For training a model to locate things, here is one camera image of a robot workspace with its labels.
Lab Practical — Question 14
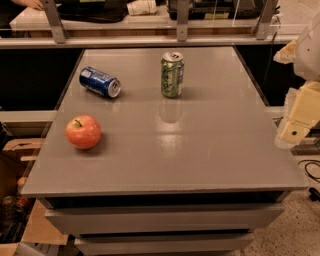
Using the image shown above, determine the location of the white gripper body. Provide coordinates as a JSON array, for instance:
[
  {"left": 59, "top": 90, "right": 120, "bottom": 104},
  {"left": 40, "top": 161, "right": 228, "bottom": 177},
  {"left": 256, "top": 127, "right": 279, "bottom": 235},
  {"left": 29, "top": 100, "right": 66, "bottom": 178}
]
[{"left": 294, "top": 13, "right": 320, "bottom": 81}]

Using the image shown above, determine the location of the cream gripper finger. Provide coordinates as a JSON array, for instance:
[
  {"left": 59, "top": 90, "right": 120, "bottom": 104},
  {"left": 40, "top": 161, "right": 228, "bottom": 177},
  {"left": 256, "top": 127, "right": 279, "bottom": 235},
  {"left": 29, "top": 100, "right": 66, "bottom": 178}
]
[
  {"left": 273, "top": 39, "right": 297, "bottom": 64},
  {"left": 275, "top": 81, "right": 320, "bottom": 149}
]

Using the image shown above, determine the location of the red apple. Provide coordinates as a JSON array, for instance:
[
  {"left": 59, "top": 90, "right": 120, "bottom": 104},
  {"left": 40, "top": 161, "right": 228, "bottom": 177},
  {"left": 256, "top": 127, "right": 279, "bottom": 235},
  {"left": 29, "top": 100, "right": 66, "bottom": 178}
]
[{"left": 65, "top": 115, "right": 101, "bottom": 150}]

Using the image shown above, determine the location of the person hand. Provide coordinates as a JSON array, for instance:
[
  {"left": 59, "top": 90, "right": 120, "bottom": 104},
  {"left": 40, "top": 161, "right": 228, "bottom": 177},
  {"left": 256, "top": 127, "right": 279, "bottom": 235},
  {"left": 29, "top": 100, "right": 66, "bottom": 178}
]
[{"left": 11, "top": 0, "right": 44, "bottom": 11}]

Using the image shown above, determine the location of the black tray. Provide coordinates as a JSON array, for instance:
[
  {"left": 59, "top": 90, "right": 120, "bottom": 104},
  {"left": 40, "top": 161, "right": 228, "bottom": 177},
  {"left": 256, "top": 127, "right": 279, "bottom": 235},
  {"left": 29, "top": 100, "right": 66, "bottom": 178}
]
[{"left": 166, "top": 0, "right": 280, "bottom": 21}]

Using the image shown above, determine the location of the green soda can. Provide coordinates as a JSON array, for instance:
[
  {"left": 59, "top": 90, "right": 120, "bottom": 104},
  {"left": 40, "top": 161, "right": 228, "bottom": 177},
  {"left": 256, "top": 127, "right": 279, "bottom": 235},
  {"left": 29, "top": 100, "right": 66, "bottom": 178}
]
[{"left": 161, "top": 51, "right": 184, "bottom": 98}]

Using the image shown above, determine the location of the grey drawer cabinet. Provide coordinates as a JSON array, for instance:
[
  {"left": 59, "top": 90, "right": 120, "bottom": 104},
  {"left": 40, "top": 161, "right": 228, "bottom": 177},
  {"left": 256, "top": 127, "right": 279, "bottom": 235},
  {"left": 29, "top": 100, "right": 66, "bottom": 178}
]
[{"left": 23, "top": 47, "right": 307, "bottom": 256}]

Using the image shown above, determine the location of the white paper cup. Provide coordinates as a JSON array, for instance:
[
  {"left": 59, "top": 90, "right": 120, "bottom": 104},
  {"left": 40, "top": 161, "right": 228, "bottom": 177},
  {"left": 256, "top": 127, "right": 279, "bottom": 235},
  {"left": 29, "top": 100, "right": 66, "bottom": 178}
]
[{"left": 127, "top": 0, "right": 157, "bottom": 16}]

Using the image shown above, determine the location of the black bag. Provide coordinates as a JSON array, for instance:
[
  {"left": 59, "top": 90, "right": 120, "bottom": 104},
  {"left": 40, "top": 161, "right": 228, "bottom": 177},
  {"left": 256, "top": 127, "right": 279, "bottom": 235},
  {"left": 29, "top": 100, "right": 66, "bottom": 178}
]
[{"left": 57, "top": 0, "right": 128, "bottom": 23}]

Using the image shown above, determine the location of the blue soda can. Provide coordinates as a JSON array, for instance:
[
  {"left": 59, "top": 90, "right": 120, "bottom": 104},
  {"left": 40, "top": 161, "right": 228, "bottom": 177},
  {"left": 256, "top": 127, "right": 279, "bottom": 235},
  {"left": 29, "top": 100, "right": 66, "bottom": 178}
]
[{"left": 79, "top": 66, "right": 121, "bottom": 98}]

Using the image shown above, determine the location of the cardboard box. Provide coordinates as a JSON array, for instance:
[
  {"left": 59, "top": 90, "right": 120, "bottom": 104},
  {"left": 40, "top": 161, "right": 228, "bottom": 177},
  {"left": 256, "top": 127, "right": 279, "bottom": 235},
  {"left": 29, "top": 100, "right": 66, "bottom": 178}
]
[{"left": 0, "top": 138, "right": 68, "bottom": 256}]

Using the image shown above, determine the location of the black cable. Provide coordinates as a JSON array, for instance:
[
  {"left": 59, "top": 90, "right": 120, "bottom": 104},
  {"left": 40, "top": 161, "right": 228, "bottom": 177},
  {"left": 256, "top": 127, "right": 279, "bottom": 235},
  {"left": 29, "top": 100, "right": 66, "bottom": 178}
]
[{"left": 297, "top": 159, "right": 320, "bottom": 203}]

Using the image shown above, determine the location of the metal railing frame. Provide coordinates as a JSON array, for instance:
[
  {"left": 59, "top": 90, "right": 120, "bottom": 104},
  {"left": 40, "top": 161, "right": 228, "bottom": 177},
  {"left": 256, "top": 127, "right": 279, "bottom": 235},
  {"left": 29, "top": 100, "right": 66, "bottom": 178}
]
[{"left": 0, "top": 0, "right": 320, "bottom": 50}]

